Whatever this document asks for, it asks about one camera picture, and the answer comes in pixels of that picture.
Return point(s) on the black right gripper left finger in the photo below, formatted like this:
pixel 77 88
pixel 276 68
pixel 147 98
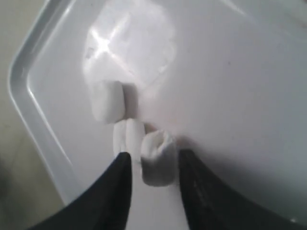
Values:
pixel 105 205

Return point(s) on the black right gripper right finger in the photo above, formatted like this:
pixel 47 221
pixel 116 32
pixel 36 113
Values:
pixel 210 204

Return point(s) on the white marshmallow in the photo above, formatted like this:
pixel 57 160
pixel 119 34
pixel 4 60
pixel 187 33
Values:
pixel 108 103
pixel 158 159
pixel 127 137

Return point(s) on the white rectangular plastic tray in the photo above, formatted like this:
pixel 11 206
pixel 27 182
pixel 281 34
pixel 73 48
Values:
pixel 228 78

